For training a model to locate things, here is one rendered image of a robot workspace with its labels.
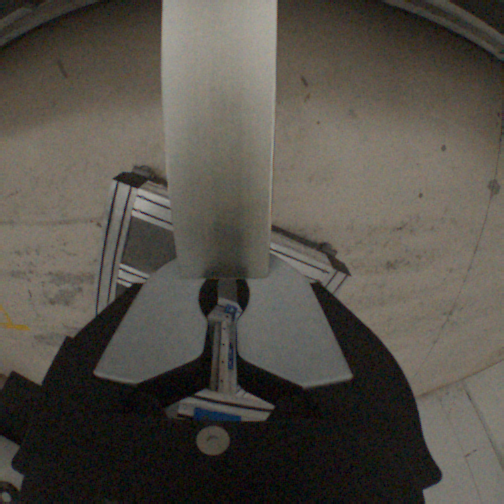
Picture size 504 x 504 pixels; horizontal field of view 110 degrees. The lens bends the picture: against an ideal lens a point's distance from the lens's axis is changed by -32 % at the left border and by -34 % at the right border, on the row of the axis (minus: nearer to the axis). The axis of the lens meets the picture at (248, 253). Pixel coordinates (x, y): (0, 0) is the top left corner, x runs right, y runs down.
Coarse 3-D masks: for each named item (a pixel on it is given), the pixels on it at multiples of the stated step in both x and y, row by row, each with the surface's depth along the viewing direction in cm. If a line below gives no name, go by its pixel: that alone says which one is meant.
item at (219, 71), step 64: (192, 0) 4; (256, 0) 4; (192, 64) 5; (256, 64) 5; (192, 128) 6; (256, 128) 6; (192, 192) 7; (256, 192) 7; (192, 256) 8; (256, 256) 8
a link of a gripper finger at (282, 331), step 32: (256, 288) 8; (288, 288) 8; (256, 320) 7; (288, 320) 7; (320, 320) 7; (256, 352) 6; (288, 352) 6; (320, 352) 6; (256, 384) 6; (288, 384) 5; (320, 384) 5
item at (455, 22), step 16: (64, 0) 40; (80, 0) 42; (96, 0) 45; (112, 0) 51; (368, 0) 54; (384, 0) 48; (400, 0) 44; (416, 0) 43; (32, 16) 39; (48, 16) 43; (64, 16) 50; (416, 16) 54; (432, 16) 47; (448, 16) 43; (0, 32) 38; (16, 32) 42; (32, 32) 51; (448, 32) 56; (464, 32) 47; (480, 32) 43; (0, 48) 49; (480, 48) 55; (496, 48) 45
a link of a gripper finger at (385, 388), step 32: (320, 288) 8; (352, 320) 7; (352, 352) 6; (384, 352) 6; (352, 384) 5; (384, 384) 5; (320, 416) 5; (352, 416) 4; (384, 416) 4; (416, 416) 4; (416, 448) 4
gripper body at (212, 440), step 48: (96, 432) 4; (144, 432) 4; (192, 432) 4; (240, 432) 4; (288, 432) 4; (336, 432) 4; (48, 480) 2; (96, 480) 3; (144, 480) 3; (192, 480) 3; (240, 480) 3; (288, 480) 3; (336, 480) 3; (384, 480) 3
